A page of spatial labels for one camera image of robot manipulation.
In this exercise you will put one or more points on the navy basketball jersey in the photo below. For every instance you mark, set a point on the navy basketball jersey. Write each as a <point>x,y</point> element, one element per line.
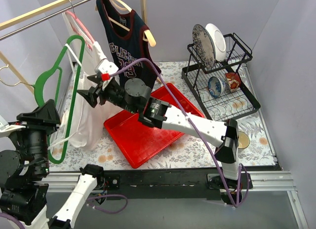
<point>124,53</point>

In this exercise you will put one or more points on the wooden jersey hanger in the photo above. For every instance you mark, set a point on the wooden jersey hanger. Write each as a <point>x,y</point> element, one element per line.
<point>122,23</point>

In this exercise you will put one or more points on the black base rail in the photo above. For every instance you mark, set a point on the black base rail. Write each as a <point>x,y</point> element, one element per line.
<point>166,183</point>

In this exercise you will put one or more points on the blue patterned bowl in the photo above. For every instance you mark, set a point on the blue patterned bowl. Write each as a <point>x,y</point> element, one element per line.
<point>216,86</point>

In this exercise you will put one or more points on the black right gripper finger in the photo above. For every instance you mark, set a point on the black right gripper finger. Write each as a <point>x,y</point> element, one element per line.
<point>96,80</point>
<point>89,97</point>

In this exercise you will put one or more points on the cream ceramic cup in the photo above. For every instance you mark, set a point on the cream ceramic cup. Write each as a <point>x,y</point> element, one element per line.
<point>243,141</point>

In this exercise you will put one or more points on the white tank top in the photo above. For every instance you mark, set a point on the white tank top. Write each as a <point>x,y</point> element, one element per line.
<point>92,55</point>
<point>87,124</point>

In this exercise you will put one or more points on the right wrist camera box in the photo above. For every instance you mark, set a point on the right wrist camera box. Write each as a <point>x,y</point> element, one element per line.
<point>106,67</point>

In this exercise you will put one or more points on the green plastic hanger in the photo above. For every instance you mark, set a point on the green plastic hanger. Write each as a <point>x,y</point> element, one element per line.
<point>43,78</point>

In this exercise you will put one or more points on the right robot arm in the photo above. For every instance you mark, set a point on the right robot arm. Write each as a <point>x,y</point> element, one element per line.
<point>135,97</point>

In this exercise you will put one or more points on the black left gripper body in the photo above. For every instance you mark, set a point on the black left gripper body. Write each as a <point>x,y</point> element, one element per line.
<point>37,118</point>

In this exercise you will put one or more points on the red patterned bowl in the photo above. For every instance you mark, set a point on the red patterned bowl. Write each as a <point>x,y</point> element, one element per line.
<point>233,81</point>

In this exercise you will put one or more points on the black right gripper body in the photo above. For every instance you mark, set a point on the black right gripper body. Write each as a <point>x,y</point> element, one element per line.
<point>100,91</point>

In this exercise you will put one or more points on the white plate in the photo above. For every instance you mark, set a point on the white plate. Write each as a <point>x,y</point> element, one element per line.
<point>218,40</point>

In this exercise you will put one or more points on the pink plastic hanger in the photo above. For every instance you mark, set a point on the pink plastic hanger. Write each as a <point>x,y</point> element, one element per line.
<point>75,26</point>

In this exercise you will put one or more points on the blue floral plate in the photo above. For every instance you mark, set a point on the blue floral plate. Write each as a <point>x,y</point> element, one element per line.
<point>204,46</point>

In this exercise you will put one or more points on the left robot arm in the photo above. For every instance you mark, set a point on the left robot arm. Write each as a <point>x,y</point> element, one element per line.
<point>23,195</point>

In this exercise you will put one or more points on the floral table mat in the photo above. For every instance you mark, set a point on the floral table mat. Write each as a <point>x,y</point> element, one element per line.
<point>186,152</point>

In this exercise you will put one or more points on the black wire dish rack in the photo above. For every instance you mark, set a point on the black wire dish rack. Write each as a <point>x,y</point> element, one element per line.
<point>234,105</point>

